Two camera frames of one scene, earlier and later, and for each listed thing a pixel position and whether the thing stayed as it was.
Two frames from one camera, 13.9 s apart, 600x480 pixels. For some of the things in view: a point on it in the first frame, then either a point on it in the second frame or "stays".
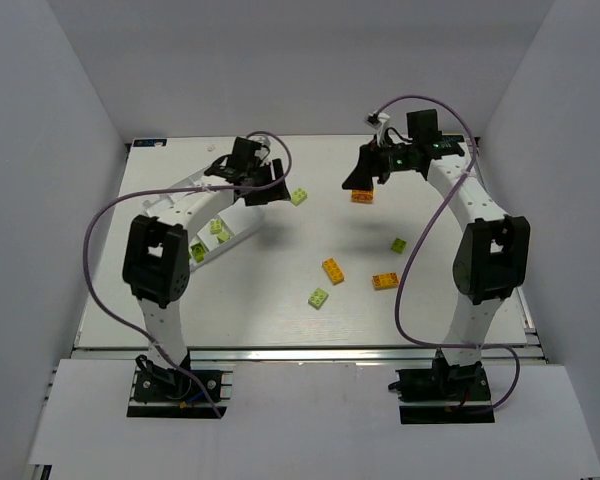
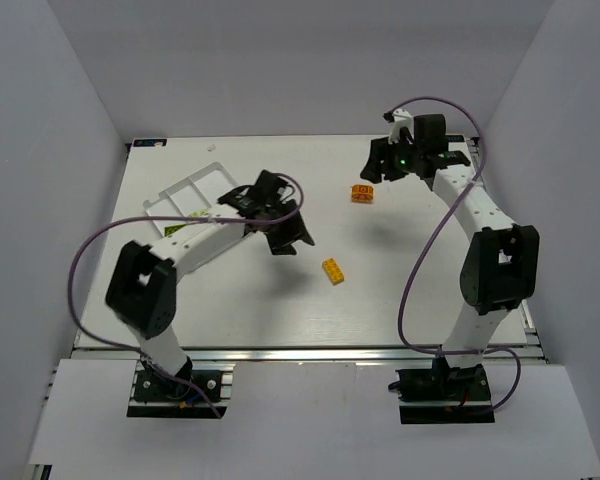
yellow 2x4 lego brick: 332,270 stays
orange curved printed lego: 362,195 stays
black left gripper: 259,181 → 284,227
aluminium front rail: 127,355 stays
